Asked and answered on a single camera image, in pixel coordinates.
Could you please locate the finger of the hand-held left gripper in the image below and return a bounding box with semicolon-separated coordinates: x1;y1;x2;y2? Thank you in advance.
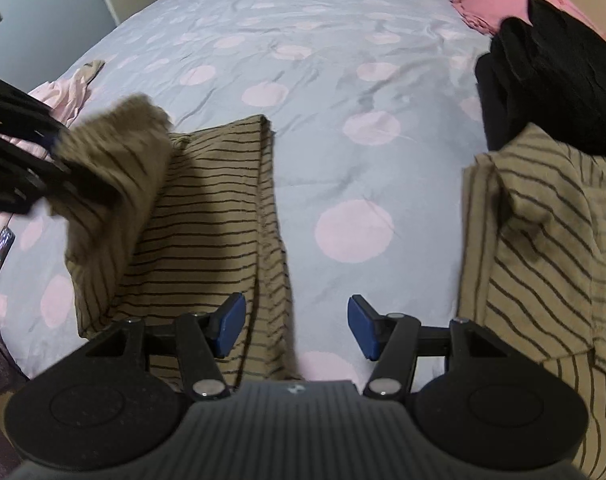
0;72;70;147
0;127;86;217

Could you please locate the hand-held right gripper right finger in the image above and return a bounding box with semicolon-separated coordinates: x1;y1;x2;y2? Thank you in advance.
347;295;514;402

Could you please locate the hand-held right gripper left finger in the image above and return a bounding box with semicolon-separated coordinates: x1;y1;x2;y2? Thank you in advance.
85;292;246;402

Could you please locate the olive striped garment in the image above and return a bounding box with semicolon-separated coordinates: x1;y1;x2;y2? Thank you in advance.
53;92;304;382

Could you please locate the pink garment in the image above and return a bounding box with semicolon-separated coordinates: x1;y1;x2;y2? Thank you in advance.
0;59;107;281

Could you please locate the olive striped collared shirt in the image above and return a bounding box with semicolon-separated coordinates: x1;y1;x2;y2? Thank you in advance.
456;122;606;480

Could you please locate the bed with polka dot sheet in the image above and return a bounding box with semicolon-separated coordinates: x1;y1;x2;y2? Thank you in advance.
0;0;534;396

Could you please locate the black garment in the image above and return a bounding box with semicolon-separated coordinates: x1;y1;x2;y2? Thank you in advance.
476;0;606;162

